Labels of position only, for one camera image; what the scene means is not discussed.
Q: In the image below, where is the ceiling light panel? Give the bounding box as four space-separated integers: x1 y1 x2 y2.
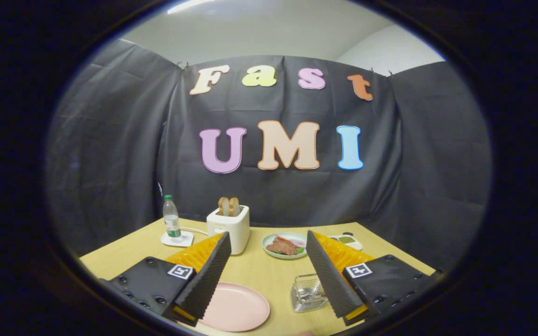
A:
167 0 214 14

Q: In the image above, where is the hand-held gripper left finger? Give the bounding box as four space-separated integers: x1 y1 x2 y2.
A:
99 232 232 327

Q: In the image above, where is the pink plate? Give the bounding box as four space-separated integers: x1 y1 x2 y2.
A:
198 282 270 332

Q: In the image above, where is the sliced meat with lettuce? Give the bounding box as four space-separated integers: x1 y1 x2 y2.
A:
266 236 306 256

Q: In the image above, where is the clear plastic water bottle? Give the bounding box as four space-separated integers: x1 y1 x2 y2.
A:
163 195 182 238

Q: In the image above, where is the clear glass container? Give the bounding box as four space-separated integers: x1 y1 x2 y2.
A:
290 273 329 313

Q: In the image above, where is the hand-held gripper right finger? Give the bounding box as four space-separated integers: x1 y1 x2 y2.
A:
305 230 443 326

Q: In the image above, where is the white dish with green sauce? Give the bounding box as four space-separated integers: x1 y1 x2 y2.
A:
329 232 363 251

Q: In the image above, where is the white toaster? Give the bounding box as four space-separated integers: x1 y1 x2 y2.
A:
206 205 251 255

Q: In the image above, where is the black backdrop cloth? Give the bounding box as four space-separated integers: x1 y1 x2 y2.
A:
45 38 493 271

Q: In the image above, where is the white square power socket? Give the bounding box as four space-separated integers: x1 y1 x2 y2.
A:
161 231 194 247

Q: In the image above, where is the pale green plate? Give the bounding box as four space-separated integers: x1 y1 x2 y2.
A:
262 232 308 260

